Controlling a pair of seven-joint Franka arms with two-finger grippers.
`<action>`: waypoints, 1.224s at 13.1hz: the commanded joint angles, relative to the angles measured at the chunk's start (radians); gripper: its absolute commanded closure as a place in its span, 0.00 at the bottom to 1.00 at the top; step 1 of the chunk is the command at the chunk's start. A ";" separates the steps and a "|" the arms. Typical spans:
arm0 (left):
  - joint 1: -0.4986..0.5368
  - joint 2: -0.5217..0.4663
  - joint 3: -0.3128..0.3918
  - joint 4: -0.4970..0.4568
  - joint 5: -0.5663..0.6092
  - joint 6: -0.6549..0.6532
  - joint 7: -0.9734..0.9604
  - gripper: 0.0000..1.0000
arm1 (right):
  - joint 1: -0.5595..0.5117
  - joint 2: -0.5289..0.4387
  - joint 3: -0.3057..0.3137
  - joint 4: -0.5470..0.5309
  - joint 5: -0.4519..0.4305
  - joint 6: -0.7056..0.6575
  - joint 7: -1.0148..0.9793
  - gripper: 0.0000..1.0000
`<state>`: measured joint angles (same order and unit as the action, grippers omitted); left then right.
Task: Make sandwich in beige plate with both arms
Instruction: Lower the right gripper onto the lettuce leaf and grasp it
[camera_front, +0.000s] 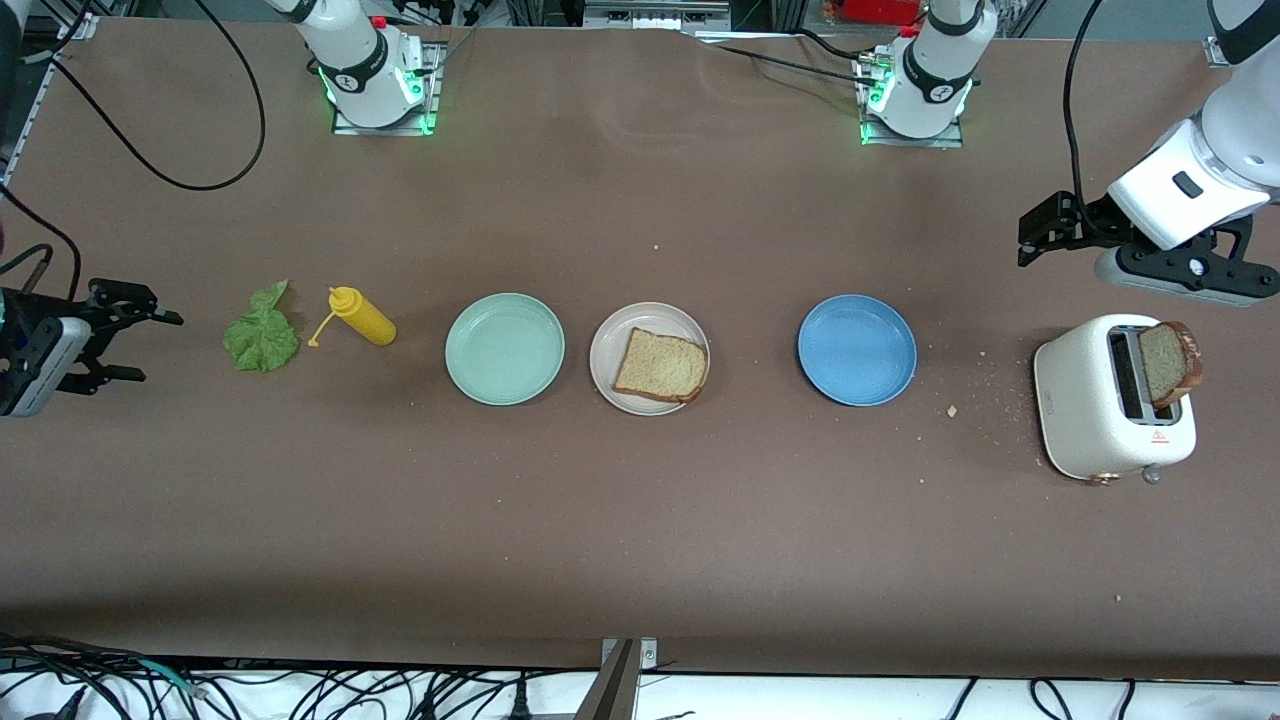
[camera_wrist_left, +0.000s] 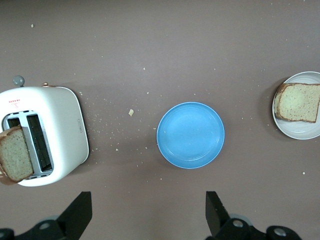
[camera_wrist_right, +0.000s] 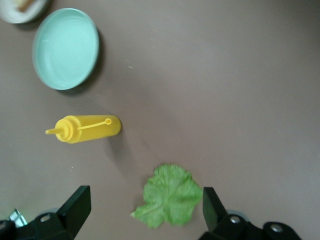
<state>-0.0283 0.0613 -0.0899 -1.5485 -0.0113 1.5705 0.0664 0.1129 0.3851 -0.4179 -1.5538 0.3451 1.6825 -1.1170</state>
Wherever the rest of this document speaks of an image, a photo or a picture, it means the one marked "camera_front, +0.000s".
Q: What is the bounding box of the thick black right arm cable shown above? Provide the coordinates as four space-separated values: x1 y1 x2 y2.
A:
45 0 267 191

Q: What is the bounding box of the yellow mustard squeeze bottle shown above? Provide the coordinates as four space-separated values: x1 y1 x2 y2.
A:
308 287 397 348

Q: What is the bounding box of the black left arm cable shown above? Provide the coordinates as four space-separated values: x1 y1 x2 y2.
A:
1062 0 1106 226

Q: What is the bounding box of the teal cable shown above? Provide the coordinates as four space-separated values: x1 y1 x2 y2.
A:
135 657 209 699

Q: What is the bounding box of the black base power cable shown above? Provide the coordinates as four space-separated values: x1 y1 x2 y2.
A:
795 28 871 59
712 42 873 83

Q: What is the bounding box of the blue round plate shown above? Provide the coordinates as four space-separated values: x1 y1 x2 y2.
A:
797 294 918 408

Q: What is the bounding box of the metal table edge bracket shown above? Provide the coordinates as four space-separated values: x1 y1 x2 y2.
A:
575 637 659 720

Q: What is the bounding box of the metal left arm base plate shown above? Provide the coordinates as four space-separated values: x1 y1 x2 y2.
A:
858 50 967 150

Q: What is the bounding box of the aluminium frame rail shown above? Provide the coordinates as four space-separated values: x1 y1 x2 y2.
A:
0 0 101 191

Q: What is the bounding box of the red box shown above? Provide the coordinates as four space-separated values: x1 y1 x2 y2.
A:
825 0 931 26

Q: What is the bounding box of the green lettuce leaf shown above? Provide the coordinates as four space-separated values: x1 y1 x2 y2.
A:
222 279 301 374

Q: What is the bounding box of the grey equipment box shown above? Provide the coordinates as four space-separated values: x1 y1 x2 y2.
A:
583 0 731 29

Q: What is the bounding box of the white two-slot toaster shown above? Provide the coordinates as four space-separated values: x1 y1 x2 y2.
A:
1033 314 1198 487

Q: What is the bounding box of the brown bread slice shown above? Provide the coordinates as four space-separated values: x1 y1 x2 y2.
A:
612 327 710 405
1138 321 1204 408

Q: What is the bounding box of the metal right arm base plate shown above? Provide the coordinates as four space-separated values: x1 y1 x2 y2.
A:
331 40 447 137

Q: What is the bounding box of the mint green round plate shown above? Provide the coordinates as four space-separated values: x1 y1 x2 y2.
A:
445 292 567 407

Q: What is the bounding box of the beige round plate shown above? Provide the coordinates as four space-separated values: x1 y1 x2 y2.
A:
589 302 712 417

